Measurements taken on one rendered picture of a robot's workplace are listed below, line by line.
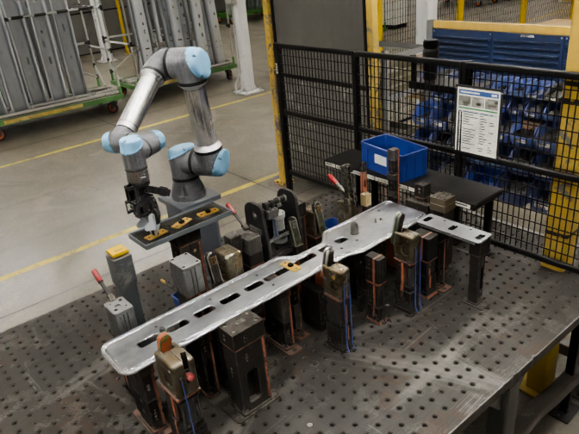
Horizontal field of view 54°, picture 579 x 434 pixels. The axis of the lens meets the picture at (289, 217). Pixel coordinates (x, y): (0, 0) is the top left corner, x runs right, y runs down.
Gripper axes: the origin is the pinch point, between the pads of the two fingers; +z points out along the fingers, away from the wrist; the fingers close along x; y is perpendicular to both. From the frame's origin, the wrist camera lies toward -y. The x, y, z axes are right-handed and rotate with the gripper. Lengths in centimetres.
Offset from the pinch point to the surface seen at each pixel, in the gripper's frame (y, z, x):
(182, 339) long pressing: 21.8, 17.9, 37.0
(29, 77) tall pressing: -258, 50, -652
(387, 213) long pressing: -84, 18, 44
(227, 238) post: -20.5, 8.7, 14.7
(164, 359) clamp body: 35, 12, 47
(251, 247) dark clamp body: -25.9, 13.2, 20.8
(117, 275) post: 18.0, 9.7, -0.4
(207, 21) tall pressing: -558, 17, -604
